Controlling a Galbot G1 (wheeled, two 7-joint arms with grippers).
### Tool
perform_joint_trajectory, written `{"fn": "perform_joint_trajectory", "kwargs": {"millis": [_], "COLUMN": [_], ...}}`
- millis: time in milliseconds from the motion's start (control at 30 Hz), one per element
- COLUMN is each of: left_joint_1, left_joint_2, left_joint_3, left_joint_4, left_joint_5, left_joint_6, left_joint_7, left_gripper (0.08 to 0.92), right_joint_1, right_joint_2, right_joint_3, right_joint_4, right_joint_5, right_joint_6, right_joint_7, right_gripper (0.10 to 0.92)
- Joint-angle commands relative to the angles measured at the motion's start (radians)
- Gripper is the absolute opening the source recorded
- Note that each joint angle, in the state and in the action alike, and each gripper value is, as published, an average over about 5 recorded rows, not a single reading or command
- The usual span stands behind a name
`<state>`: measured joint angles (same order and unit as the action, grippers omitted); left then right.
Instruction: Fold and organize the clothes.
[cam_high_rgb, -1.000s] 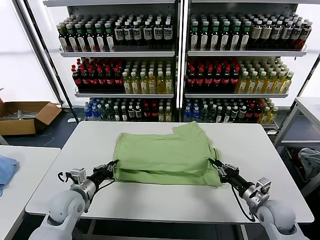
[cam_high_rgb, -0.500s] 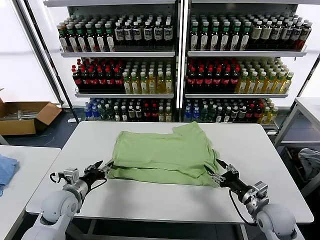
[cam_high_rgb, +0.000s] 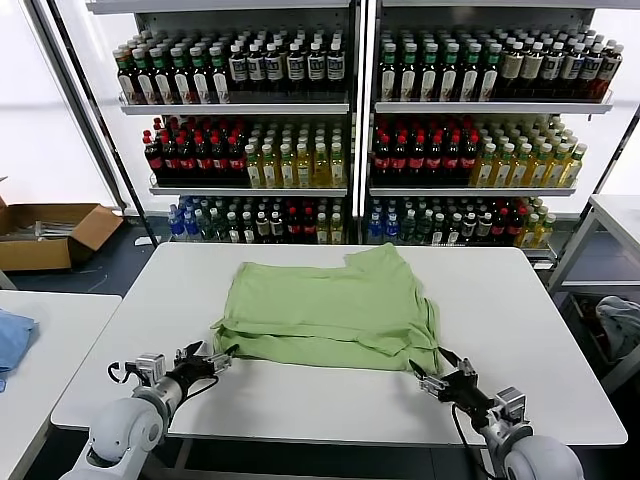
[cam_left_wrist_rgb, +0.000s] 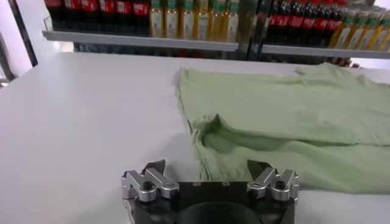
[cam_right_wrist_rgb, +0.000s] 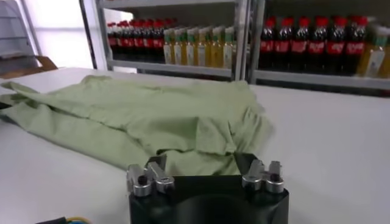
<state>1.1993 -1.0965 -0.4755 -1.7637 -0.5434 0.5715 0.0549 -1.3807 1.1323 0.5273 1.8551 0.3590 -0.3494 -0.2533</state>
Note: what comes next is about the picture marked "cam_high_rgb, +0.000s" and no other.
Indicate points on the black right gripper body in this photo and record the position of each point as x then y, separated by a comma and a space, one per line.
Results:
467, 390

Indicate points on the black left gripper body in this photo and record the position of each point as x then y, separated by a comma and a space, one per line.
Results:
192, 372

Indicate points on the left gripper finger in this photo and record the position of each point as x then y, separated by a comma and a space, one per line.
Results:
190, 350
217, 361

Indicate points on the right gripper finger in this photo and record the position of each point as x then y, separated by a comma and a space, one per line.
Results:
464, 366
434, 384

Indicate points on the light green t-shirt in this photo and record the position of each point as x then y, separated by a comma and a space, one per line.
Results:
325, 310

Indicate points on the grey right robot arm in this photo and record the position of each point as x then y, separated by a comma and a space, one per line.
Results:
540, 455

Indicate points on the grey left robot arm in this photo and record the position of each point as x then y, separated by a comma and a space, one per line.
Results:
125, 425

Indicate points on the small white floor object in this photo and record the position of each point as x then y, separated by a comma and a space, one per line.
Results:
144, 241

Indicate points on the clear greenish bottle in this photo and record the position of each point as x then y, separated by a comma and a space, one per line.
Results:
205, 227
424, 227
218, 227
408, 227

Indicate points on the blue water bottle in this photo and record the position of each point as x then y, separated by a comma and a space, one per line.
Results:
376, 229
189, 226
175, 225
391, 230

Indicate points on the dark bottle white cap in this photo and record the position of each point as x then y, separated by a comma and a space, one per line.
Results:
439, 230
454, 230
248, 229
233, 227

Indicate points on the cola bottle red cap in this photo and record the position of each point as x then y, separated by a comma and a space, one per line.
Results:
218, 162
400, 160
235, 162
434, 160
153, 160
382, 160
308, 225
468, 160
515, 227
202, 162
170, 161
451, 160
499, 227
416, 160
186, 161
293, 225

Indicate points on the yellow juice bottle green label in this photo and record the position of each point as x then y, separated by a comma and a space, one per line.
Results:
303, 169
558, 170
545, 232
540, 170
269, 170
323, 230
320, 168
252, 170
530, 232
337, 168
503, 170
286, 169
521, 170
575, 170
485, 170
336, 230

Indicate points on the grey crumpled cloth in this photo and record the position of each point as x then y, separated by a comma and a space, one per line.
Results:
620, 320

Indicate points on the blue folded cloth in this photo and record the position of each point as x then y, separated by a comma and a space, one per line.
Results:
15, 340

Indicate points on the brown cardboard box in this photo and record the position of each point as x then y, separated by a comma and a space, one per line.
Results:
30, 255

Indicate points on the metal parts bundle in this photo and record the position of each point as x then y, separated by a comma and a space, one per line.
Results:
45, 231

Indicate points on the grey metal shelf unit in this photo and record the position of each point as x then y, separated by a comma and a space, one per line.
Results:
490, 107
235, 109

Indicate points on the dark tea bottle green cap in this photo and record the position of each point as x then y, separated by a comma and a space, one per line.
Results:
199, 79
162, 80
489, 75
408, 75
449, 75
126, 80
428, 75
388, 75
144, 80
219, 79
180, 80
469, 75

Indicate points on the dark bottle blue white label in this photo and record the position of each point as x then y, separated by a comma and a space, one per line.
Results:
315, 69
570, 71
550, 70
273, 69
238, 70
295, 69
335, 69
590, 72
255, 70

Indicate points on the dark bottle beige label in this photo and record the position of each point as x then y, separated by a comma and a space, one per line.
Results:
511, 70
531, 70

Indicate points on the reddish drink bottle white cap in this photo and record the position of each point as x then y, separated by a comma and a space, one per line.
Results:
609, 73

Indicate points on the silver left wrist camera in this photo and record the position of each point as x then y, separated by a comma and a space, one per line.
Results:
151, 367

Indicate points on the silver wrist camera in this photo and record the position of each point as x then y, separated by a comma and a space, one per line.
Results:
511, 400
151, 367

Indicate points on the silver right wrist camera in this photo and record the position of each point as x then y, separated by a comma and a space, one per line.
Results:
511, 400

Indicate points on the black slanted post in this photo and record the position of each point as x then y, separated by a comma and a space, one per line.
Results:
112, 150

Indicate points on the white table grey frame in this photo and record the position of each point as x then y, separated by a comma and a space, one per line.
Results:
620, 215

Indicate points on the grey slanted post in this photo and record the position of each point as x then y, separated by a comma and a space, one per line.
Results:
607, 167

